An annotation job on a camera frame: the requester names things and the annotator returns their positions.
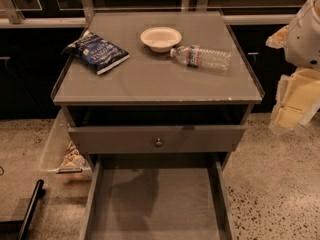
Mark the white paper bowl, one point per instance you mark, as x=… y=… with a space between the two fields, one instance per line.
x=160 y=39

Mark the black bar on floor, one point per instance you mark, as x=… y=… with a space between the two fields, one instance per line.
x=21 y=226

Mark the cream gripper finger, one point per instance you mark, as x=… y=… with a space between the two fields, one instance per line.
x=278 y=39
x=297 y=99

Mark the clear plastic water bottle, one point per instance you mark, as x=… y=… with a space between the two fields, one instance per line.
x=196 y=56

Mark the metal railing frame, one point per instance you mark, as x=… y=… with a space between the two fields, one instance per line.
x=77 y=13

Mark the open middle drawer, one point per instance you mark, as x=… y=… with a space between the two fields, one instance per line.
x=153 y=201

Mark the snack packets in bin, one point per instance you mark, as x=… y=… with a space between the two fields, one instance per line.
x=72 y=157

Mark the grey drawer cabinet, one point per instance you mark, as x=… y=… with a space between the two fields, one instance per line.
x=151 y=89

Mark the blue vinegar chips bag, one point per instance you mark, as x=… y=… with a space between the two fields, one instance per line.
x=96 y=51

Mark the clear plastic storage bin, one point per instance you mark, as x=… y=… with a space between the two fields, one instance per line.
x=54 y=150

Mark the top drawer with knob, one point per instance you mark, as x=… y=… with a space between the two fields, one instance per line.
x=156 y=139

